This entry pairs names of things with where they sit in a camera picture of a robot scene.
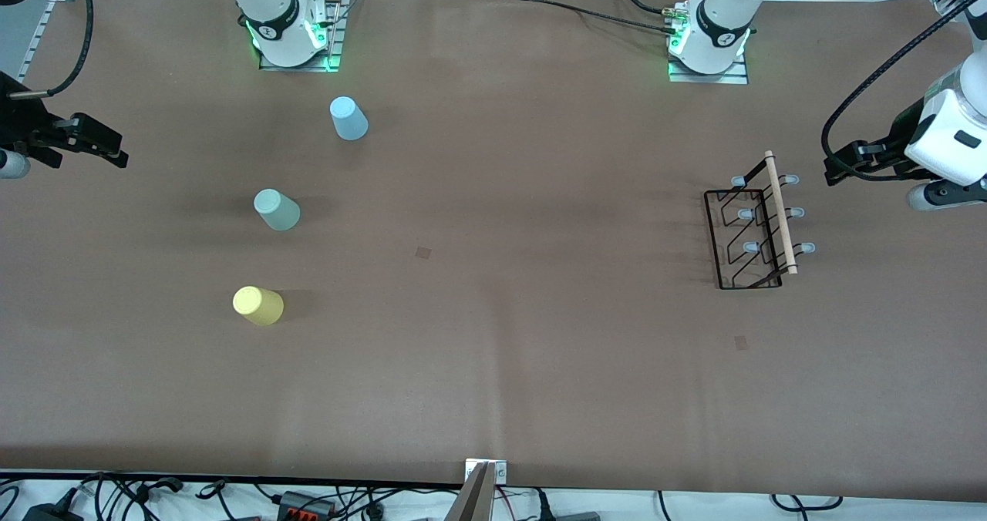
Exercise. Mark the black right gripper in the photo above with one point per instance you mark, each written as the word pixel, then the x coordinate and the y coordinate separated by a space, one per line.
pixel 17 126

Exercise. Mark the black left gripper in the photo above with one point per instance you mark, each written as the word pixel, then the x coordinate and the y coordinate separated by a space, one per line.
pixel 897 140

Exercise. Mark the pale green plastic cup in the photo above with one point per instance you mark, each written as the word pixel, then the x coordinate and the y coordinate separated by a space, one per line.
pixel 277 211

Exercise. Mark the yellow plastic cup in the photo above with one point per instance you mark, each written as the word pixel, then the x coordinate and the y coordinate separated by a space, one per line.
pixel 258 305

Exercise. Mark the light blue plastic cup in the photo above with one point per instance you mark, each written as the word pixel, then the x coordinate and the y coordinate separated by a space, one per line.
pixel 348 120

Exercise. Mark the black power adapter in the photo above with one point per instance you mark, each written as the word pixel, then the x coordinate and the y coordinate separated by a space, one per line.
pixel 50 513

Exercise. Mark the brown table cover sheet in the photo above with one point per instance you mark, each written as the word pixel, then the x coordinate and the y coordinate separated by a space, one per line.
pixel 540 390

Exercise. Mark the orange lever connector block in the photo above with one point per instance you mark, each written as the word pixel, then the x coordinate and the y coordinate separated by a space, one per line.
pixel 307 504

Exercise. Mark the black plug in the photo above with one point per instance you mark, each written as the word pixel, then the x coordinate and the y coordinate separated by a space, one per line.
pixel 543 505

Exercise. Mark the perforated metal rail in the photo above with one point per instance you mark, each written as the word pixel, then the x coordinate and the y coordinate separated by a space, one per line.
pixel 37 39

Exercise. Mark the aluminium arm base plate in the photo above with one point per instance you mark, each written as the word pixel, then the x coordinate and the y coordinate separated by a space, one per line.
pixel 333 35
pixel 736 78

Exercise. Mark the small metal bracket plate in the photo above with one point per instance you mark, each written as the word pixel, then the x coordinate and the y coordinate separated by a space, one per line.
pixel 500 472

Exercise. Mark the aluminium camera stand post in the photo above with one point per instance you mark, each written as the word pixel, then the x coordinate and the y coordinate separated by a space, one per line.
pixel 474 502

